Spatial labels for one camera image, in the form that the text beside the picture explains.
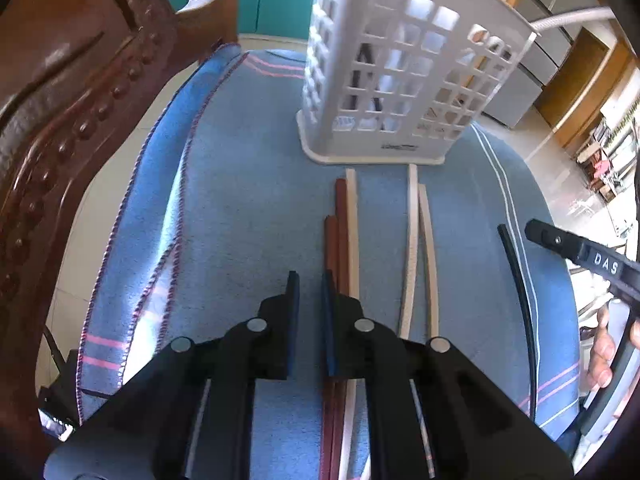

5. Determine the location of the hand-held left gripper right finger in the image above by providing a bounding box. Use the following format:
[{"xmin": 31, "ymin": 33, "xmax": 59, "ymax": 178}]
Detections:
[{"xmin": 322, "ymin": 269, "xmax": 576, "ymax": 480}]

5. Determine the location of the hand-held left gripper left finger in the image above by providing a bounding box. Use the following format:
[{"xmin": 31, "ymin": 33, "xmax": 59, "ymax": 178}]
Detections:
[{"xmin": 45, "ymin": 270, "xmax": 301, "ymax": 480}]

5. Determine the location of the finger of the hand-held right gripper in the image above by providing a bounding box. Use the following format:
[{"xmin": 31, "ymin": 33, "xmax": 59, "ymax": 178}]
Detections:
[{"xmin": 525, "ymin": 218, "xmax": 640, "ymax": 306}]

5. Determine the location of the red-brown chopstick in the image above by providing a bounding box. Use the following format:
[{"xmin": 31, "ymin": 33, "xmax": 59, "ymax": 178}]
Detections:
[
  {"xmin": 320, "ymin": 215, "xmax": 341, "ymax": 480},
  {"xmin": 320, "ymin": 177, "xmax": 351, "ymax": 480}
]

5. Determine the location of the white plastic utensil basket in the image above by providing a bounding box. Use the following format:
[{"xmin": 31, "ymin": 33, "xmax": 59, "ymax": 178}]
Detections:
[{"xmin": 296, "ymin": 0, "xmax": 538, "ymax": 166}]

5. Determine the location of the grey and black chopstick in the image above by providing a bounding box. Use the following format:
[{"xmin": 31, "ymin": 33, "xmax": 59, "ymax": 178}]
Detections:
[{"xmin": 529, "ymin": 6, "xmax": 613, "ymax": 33}]

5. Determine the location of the person's right hand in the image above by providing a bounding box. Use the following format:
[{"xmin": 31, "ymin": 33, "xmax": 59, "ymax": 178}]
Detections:
[{"xmin": 586, "ymin": 304, "xmax": 620, "ymax": 391}]

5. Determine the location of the beige chopstick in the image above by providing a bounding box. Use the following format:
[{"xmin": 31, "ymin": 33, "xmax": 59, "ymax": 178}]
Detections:
[
  {"xmin": 397, "ymin": 164, "xmax": 420, "ymax": 338},
  {"xmin": 417, "ymin": 184, "xmax": 442, "ymax": 341},
  {"xmin": 340, "ymin": 167, "xmax": 362, "ymax": 480}
]

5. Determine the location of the clothes drying rack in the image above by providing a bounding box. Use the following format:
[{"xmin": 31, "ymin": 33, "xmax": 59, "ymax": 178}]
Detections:
[{"xmin": 575, "ymin": 105, "xmax": 640, "ymax": 201}]

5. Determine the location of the blue plaid cloth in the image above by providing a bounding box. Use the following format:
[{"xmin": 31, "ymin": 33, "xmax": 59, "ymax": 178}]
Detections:
[{"xmin": 77, "ymin": 42, "xmax": 586, "ymax": 480}]

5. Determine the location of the grey refrigerator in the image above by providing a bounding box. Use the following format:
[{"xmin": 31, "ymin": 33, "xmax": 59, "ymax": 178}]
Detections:
[{"xmin": 510, "ymin": 0, "xmax": 601, "ymax": 128}]

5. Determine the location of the brown wooden door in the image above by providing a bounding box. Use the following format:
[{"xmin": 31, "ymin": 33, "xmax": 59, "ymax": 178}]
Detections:
[{"xmin": 534, "ymin": 27, "xmax": 618, "ymax": 148}]

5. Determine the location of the carved wooden chair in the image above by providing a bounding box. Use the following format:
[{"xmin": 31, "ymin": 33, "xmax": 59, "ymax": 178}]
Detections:
[{"xmin": 0, "ymin": 0, "xmax": 241, "ymax": 461}]

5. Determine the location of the black device with cable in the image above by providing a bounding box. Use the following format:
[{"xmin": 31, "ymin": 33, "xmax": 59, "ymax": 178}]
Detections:
[{"xmin": 37, "ymin": 327, "xmax": 83, "ymax": 443}]

